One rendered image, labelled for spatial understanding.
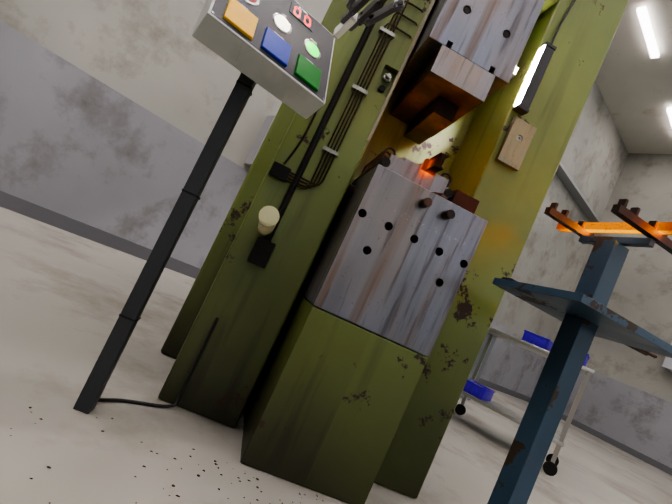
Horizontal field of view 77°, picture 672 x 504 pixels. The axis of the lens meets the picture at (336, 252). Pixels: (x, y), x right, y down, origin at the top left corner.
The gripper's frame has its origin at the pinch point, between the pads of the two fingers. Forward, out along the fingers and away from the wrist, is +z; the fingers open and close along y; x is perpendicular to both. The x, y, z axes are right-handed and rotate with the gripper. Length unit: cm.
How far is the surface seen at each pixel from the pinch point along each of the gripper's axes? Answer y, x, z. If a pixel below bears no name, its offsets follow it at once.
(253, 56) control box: -14.2, -11.5, 15.1
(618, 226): 82, -28, -27
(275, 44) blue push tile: -10.8, -6.1, 12.4
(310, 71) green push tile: 0.2, -5.6, 12.4
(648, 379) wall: 1049, 158, 190
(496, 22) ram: 47, 36, -16
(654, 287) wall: 1044, 354, 134
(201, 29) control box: -26.1, -11.4, 17.9
